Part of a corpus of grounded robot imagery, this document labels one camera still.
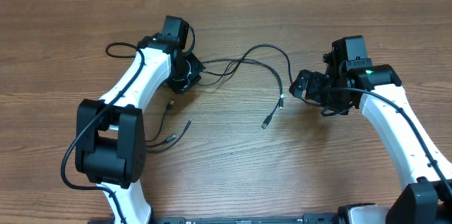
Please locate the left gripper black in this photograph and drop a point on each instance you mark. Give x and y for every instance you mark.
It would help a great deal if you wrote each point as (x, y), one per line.
(188, 76)

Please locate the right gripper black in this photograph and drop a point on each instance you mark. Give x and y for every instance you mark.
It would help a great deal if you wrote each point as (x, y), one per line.
(311, 86)

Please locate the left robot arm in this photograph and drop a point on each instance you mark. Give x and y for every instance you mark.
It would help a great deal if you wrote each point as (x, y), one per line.
(110, 146)

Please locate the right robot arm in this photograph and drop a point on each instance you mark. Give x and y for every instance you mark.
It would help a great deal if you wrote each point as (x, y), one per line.
(351, 80)

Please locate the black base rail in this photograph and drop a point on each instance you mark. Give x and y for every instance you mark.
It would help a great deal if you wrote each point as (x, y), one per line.
(243, 219)

